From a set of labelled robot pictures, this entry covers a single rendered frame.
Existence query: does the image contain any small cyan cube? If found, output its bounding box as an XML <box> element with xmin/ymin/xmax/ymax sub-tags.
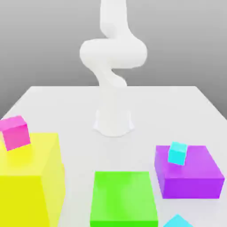
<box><xmin>162</xmin><ymin>214</ymin><xmax>194</xmax><ymax>227</ymax></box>
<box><xmin>168</xmin><ymin>141</ymin><xmax>188</xmax><ymax>166</ymax></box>

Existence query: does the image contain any small pink cube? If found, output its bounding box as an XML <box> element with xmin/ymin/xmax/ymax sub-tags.
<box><xmin>0</xmin><ymin>115</ymin><xmax>31</xmax><ymax>152</ymax></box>

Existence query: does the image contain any large green box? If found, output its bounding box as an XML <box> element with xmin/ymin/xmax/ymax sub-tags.
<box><xmin>90</xmin><ymin>171</ymin><xmax>159</xmax><ymax>227</ymax></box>

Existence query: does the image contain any large purple box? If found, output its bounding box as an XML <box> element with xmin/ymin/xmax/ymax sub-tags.
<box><xmin>154</xmin><ymin>145</ymin><xmax>225</xmax><ymax>200</ymax></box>

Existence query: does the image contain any large yellow box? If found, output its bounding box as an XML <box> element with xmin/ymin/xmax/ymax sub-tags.
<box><xmin>0</xmin><ymin>132</ymin><xmax>66</xmax><ymax>227</ymax></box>

